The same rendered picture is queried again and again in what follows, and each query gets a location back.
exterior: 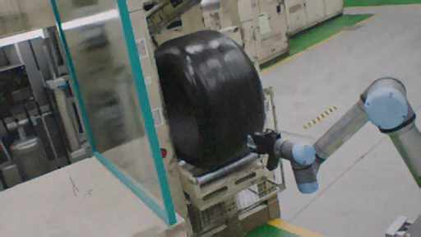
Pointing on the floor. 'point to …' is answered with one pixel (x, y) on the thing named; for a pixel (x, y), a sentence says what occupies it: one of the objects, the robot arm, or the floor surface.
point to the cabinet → (265, 29)
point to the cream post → (161, 112)
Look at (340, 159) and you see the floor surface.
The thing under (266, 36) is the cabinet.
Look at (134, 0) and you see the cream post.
